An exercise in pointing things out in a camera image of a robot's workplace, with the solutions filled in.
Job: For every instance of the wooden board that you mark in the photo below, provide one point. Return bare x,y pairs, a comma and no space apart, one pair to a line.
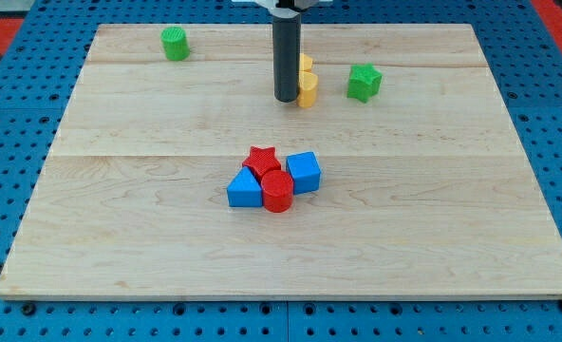
426,192

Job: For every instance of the blue cube block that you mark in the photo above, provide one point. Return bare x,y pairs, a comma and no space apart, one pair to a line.
305,172

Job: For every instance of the red star block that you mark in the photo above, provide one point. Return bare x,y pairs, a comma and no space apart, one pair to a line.
261,160

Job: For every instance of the yellow rear block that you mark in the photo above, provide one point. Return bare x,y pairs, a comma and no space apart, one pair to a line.
305,63

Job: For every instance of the green star block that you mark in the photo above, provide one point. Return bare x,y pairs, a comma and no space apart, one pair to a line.
363,82

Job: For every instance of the blue triangle block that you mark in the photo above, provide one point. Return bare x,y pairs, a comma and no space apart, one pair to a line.
244,190

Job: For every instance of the red cylinder block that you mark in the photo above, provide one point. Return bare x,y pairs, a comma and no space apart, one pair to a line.
277,191

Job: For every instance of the yellow heart block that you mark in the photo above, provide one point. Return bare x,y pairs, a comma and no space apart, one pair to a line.
308,88

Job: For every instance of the green cylinder block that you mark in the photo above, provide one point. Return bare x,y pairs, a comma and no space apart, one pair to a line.
175,43

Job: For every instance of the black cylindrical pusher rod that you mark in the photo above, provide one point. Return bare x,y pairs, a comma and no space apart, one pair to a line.
286,43

